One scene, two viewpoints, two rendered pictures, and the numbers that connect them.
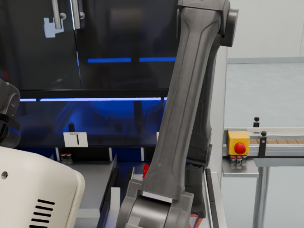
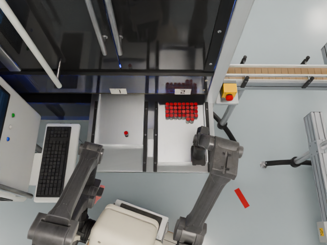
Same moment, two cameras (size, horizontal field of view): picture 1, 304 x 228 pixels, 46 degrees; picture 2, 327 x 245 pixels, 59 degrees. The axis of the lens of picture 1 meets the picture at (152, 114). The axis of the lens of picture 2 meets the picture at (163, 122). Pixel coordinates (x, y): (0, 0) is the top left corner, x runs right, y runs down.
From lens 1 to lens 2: 0.89 m
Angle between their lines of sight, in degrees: 45
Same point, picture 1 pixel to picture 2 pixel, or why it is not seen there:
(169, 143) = (199, 219)
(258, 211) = not seen: hidden behind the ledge
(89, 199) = (134, 130)
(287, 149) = (261, 83)
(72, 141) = (116, 92)
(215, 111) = (216, 81)
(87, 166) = (125, 96)
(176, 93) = (204, 205)
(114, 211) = (150, 141)
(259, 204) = not seen: hidden behind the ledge
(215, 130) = (215, 88)
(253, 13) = not seen: outside the picture
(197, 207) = (201, 162)
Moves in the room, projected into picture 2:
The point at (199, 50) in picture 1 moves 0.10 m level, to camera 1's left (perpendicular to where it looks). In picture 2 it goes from (218, 191) to (186, 194)
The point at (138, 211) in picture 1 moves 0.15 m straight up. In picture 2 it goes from (183, 237) to (187, 237)
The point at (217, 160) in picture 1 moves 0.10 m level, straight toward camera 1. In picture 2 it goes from (213, 98) to (212, 115)
